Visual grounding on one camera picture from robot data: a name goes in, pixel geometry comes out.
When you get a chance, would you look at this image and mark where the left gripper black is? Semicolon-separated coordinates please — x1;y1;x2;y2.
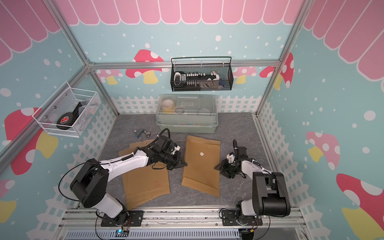
159;150;188;170

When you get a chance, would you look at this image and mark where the brown file bag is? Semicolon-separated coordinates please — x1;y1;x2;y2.
182;136;221;197
121;143;171;211
119;140;153;157

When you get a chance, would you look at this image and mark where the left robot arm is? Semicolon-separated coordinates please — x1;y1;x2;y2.
70;133;188;229

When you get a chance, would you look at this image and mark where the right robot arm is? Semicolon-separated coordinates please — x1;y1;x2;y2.
215;140;291;227

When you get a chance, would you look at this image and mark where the small metal parts cluster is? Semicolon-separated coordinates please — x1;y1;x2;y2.
133;129;151;139

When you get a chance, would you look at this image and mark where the clear plastic storage box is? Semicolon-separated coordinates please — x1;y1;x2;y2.
156;94;218;134

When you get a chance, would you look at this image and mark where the yellow tape roll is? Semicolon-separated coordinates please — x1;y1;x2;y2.
161;99;175;113

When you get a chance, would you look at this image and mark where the black power strip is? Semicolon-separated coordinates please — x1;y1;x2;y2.
171;72;221;91

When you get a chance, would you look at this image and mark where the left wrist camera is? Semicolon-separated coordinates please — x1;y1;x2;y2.
172;146;181;154

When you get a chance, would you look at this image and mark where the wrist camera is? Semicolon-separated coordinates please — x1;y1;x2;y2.
172;146;181;154
226;153;236;164

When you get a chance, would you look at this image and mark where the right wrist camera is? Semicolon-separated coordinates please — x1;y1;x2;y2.
226;153;236;164

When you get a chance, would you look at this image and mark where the black wire mesh basket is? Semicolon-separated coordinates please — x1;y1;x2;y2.
170;57;234;92

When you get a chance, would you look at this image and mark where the white wire mesh basket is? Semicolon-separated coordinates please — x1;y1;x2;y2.
32;82;101;138

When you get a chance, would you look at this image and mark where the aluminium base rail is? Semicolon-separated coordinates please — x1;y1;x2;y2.
53;206;312;240

